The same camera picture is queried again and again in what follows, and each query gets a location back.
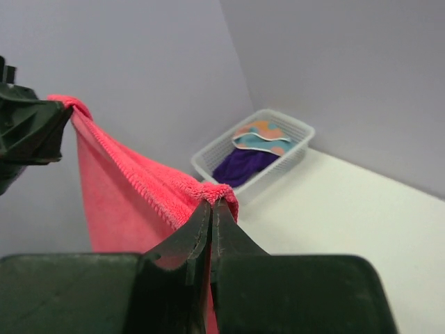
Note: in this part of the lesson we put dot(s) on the blue orange patterned towel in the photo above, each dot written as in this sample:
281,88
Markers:
263,136

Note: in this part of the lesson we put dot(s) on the purple towel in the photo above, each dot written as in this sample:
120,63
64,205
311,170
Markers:
240,165

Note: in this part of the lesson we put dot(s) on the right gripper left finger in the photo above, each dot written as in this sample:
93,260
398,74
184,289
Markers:
161,291

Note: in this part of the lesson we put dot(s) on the white basket at left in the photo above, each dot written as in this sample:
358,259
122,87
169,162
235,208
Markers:
209,157

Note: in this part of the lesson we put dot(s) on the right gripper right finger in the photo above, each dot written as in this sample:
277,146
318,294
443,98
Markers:
256,292

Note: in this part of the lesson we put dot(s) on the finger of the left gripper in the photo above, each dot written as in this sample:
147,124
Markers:
31,129

